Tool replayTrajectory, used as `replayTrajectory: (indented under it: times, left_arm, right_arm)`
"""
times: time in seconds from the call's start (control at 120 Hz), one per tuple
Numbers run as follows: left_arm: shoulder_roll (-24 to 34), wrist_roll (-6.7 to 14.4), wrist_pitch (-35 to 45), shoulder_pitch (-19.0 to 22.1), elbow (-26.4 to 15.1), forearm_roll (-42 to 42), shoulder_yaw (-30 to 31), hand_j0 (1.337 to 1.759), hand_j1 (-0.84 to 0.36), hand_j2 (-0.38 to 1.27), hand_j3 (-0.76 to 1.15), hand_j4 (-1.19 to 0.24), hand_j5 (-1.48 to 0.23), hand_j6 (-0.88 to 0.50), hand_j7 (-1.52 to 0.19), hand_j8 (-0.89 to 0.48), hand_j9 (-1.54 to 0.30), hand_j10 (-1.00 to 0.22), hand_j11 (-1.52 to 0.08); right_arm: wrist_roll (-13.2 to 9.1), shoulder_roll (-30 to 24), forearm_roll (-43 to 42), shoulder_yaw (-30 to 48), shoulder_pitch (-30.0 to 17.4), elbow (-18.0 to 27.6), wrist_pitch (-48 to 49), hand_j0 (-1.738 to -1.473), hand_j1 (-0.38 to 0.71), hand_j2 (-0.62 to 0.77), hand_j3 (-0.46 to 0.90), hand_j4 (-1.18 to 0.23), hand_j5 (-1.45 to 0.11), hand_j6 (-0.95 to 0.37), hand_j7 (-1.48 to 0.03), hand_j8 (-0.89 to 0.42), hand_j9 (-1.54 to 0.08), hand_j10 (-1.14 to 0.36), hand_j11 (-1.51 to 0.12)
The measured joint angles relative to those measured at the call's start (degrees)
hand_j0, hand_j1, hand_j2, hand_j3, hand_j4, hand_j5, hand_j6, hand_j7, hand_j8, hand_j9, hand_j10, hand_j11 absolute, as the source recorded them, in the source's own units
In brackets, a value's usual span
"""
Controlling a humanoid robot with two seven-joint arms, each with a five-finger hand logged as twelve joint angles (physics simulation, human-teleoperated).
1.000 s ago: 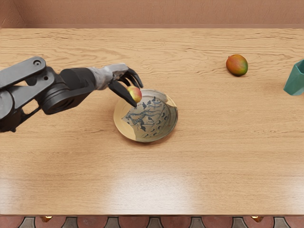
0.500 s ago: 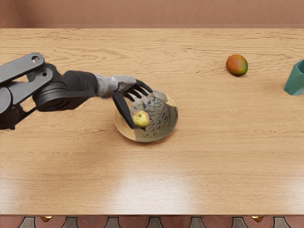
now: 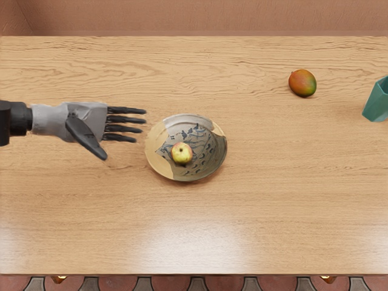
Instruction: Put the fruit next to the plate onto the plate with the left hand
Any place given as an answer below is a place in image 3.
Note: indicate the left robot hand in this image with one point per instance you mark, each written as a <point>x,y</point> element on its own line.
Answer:
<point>82,116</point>

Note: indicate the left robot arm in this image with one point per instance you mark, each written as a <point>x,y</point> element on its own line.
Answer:
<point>13,119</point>

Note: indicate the patterned ceramic plate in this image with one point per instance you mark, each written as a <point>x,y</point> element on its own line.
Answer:
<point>206,151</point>

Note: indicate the yellow-red apple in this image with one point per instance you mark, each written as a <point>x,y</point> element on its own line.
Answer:
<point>181,153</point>

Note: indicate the red-green mango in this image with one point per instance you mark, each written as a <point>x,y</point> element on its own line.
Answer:
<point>302,83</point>

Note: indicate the teal faceted mug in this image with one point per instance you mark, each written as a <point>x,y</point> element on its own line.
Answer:
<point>377,101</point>

